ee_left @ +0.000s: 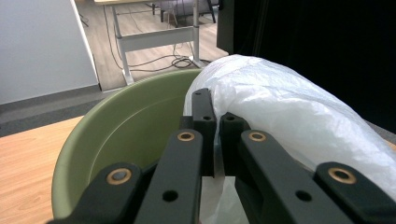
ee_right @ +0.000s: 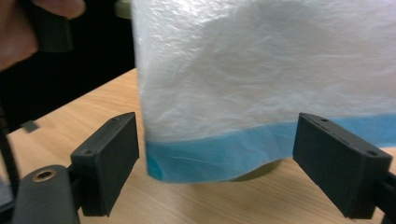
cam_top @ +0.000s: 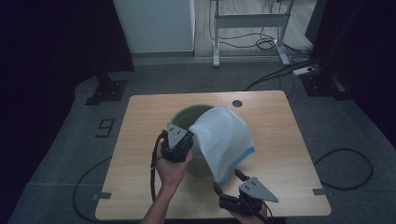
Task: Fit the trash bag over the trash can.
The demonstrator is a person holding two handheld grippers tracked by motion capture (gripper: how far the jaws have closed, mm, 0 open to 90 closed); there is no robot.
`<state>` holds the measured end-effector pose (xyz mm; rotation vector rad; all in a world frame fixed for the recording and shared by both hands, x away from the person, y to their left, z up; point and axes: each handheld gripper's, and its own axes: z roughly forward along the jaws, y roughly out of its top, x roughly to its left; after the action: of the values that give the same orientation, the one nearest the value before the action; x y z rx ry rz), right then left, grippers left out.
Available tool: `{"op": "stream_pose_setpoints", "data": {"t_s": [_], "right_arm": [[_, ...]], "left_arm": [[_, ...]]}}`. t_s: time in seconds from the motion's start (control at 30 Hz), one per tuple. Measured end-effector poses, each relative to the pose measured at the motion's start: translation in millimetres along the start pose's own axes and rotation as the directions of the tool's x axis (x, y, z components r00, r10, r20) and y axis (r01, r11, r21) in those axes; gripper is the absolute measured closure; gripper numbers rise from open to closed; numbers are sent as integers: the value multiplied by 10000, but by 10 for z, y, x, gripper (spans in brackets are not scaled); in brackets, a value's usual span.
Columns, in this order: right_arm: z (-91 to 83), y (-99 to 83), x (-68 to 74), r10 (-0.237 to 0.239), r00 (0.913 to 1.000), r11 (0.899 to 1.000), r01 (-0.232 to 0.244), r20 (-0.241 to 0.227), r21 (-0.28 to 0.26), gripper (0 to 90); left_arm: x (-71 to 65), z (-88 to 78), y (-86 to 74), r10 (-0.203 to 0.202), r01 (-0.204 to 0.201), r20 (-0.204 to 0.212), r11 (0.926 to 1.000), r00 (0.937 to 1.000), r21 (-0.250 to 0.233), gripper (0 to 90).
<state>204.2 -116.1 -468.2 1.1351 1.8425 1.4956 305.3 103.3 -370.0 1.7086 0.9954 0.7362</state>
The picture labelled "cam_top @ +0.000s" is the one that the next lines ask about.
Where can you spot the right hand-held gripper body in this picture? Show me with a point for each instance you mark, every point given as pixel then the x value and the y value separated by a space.
pixel 246 200

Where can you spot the white cabinet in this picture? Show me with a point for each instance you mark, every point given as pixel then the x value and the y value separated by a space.
pixel 155 25

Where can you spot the white power strip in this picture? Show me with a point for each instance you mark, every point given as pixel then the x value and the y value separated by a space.
pixel 302 71

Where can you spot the green plastic trash bin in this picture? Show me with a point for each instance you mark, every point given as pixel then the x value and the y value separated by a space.
pixel 186 118

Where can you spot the dark curtain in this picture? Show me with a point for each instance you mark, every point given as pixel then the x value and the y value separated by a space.
pixel 46 46
pixel 364 46

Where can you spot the white plastic bag blue edge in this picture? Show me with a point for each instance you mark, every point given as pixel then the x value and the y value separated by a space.
pixel 224 140

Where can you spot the grey tape piece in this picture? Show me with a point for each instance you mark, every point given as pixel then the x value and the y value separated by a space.
pixel 322 191
pixel 102 195

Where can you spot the person's right hand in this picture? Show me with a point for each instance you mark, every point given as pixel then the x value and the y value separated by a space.
pixel 253 218

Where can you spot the white metal desk frame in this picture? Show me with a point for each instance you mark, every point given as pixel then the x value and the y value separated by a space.
pixel 249 20

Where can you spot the person's left hand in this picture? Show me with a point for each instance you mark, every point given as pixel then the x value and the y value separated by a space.
pixel 171 174

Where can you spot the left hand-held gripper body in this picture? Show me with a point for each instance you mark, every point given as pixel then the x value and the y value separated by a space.
pixel 176 146

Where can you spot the black stand base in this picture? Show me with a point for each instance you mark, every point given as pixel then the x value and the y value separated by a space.
pixel 107 90
pixel 320 85

